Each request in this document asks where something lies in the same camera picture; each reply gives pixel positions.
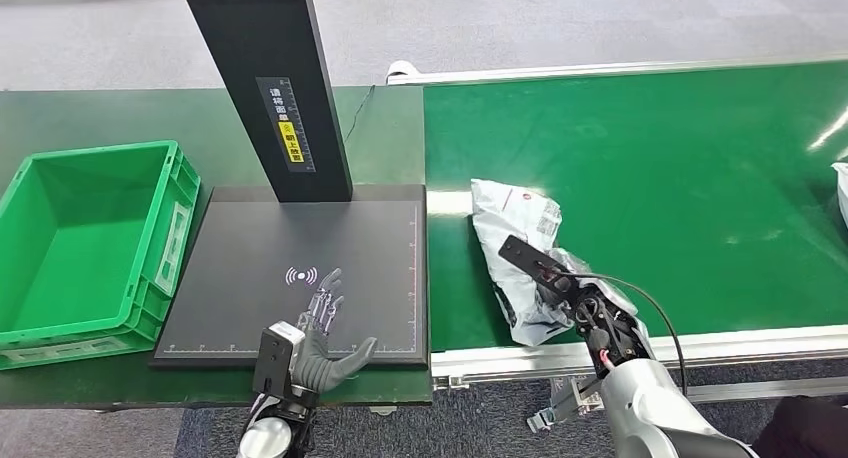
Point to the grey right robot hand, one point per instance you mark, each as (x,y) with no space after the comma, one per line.
(556,307)

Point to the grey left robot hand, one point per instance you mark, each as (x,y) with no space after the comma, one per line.
(318,369)

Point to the white poly mailer package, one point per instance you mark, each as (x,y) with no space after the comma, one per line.
(510,216)

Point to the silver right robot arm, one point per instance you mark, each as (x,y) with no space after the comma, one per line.
(649,408)

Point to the green conveyor belt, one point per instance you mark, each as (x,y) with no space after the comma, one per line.
(696,177)

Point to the aluminium conveyor support beam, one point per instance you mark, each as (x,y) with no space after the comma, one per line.
(762,389)

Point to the black yellow column label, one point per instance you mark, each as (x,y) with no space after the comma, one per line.
(288,127)

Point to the green plastic crate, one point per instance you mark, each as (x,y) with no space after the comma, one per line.
(73,256)

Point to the person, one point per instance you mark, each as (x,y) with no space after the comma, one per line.
(808,432)

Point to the white poly mailer red print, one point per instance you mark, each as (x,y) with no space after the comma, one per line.
(842,190)

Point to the black scanner column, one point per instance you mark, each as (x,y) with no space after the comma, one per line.
(265,44)

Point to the dark green table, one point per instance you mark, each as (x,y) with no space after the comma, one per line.
(99,117)

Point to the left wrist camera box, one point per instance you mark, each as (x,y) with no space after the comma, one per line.
(275,359)

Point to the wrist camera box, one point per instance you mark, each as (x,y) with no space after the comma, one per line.
(530,259)
(275,359)

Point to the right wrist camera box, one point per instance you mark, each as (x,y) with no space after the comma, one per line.
(530,259)

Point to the metal bracket under conveyor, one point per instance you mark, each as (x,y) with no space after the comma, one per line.
(563,405)

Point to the black scanner base plate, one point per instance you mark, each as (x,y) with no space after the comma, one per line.
(371,256)

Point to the thick aluminium conveyor side rail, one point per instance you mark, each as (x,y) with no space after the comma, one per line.
(762,342)

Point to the thin aluminium conveyor side rail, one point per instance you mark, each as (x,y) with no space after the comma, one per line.
(596,69)

